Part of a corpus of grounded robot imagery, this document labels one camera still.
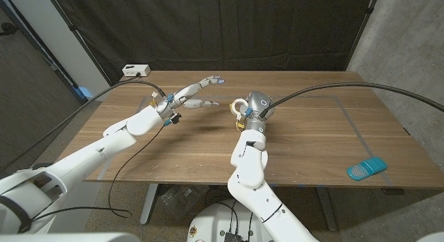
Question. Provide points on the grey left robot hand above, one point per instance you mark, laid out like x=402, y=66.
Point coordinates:
x=184, y=94

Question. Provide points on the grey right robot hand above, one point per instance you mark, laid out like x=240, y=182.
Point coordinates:
x=260, y=103

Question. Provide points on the white tape roll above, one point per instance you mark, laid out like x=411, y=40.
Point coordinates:
x=233, y=105

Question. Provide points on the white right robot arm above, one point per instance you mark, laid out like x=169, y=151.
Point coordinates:
x=249, y=172

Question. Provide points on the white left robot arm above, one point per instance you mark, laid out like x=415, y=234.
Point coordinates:
x=86, y=155

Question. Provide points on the grey tape outline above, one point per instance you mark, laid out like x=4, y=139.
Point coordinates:
x=312, y=96

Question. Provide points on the white power outlet box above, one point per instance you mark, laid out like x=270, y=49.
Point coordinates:
x=136, y=70

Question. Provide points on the black backdrop curtain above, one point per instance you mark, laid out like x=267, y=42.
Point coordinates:
x=215, y=27

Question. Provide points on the clear plastic bag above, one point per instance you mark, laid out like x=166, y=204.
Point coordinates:
x=180, y=200

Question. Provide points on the black backdrop stand pole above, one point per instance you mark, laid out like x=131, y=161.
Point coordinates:
x=362, y=32
x=71, y=27

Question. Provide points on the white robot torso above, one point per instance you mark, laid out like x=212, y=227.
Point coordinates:
x=208, y=224

